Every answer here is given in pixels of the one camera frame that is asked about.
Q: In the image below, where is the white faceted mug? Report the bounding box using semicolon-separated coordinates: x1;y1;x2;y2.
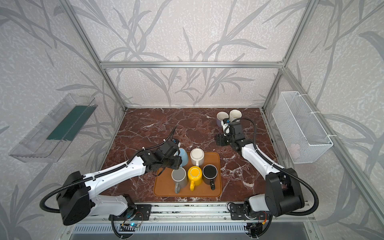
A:
229;110;242;122

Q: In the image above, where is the purple mug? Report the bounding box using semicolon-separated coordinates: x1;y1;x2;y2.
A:
216;112;229;128

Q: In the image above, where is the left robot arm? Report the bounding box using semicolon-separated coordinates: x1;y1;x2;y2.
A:
40;130;182;226

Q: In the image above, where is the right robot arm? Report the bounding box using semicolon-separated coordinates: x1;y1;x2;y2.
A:
215;118;320;217

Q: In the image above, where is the light blue mug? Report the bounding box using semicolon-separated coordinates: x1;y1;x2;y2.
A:
179;148;189;167

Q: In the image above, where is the grey mug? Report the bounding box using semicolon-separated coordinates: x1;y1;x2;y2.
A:
171;167;188;194

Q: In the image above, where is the cream white mug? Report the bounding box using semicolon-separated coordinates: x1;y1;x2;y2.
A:
190;148;205;167

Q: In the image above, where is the yellow mug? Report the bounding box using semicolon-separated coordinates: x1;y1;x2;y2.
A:
188;166;203;191

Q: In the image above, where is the black mug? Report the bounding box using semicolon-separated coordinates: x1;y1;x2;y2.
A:
203;164;218;191

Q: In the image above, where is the brown rectangular tray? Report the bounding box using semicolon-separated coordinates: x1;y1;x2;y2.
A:
154;152;222;198

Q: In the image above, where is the pink object in basket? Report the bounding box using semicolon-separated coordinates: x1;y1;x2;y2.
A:
288;144;301;160

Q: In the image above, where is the green circuit board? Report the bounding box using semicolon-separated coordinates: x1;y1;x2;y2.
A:
120;223;141;232

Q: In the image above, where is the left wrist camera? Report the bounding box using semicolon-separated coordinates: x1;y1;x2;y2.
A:
172;139;181;148

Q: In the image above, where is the aluminium front rail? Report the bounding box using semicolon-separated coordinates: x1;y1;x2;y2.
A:
63;201;316;224

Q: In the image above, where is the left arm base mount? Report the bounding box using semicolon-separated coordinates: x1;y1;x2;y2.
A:
109;204;152;222

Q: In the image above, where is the white wire basket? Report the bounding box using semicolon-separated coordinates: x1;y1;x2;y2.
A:
272;91;333;164

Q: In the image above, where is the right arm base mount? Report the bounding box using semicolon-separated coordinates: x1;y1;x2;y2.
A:
227;203;271;222

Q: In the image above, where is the clear plastic wall bin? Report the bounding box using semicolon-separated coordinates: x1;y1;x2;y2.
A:
9;94;98;163

